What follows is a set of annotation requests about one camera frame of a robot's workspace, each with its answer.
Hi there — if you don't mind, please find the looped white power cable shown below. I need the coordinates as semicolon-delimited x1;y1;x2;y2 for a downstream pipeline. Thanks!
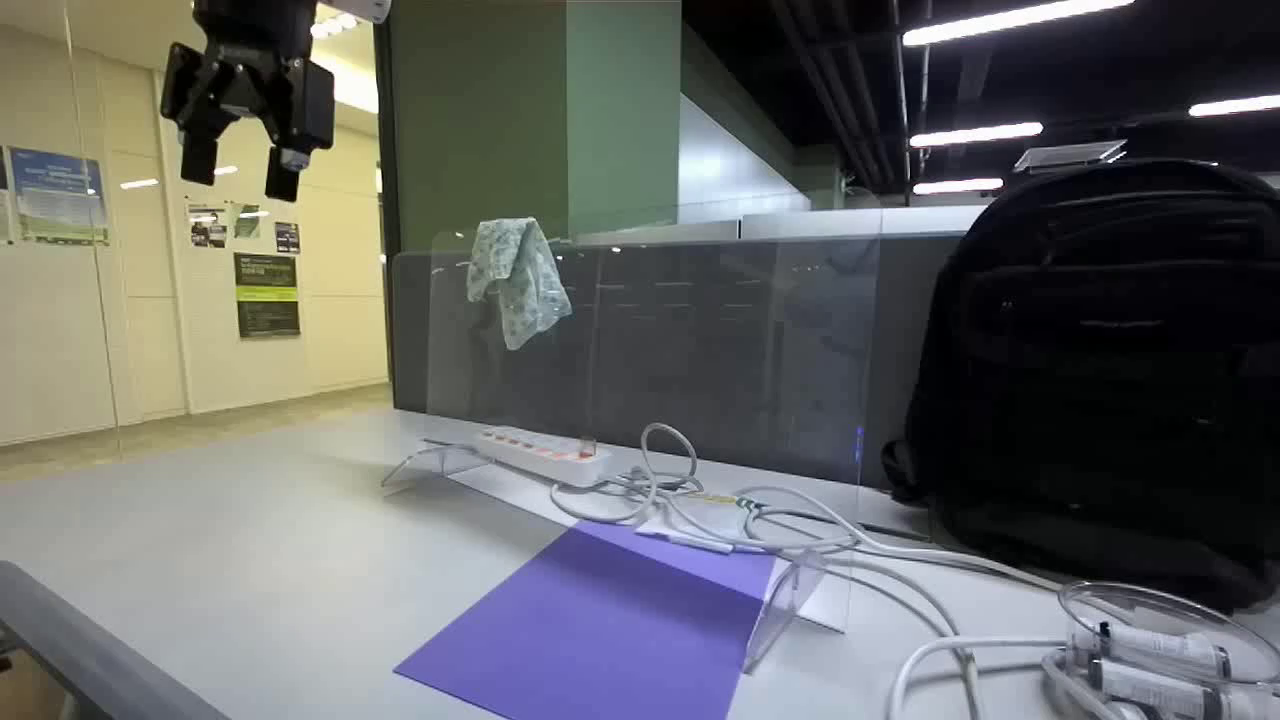
548;419;752;532

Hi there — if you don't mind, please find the gray cubicle partition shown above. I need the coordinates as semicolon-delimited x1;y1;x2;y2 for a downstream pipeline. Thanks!
382;198;990;493

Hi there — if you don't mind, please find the white power adapter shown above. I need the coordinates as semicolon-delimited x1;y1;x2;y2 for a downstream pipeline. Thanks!
1065;621;1280;689
1037;656;1280;720

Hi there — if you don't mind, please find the dark green wall poster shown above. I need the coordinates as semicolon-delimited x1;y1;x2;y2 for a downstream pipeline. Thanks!
231;249;305;342

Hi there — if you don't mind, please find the green square column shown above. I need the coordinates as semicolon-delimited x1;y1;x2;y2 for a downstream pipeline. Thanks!
379;0;687;257

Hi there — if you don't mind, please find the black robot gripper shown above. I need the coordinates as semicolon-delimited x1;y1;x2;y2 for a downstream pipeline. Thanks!
156;0;340;206

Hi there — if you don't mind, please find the blue and white wall poster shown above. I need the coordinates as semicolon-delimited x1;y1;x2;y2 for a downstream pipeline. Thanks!
2;143;112;249

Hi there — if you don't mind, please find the purple paper sheet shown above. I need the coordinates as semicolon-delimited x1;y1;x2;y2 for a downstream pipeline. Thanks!
391;521;779;720

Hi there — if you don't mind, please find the long white cable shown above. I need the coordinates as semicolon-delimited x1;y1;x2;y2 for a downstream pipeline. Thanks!
723;480;1280;720

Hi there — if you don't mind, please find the black backpack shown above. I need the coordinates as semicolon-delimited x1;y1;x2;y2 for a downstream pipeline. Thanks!
881;148;1280;615

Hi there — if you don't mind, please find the white power strip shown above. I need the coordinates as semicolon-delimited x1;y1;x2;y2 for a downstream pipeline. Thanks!
419;424;617;493

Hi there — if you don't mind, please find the ceiling tube light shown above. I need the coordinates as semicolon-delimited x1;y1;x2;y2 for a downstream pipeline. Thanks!
1183;86;1280;123
899;0;1139;51
906;170;1007;198
906;114;1049;150

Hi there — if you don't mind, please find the patterned light green cloth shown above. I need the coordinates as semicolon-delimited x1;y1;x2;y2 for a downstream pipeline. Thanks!
464;212;580;354

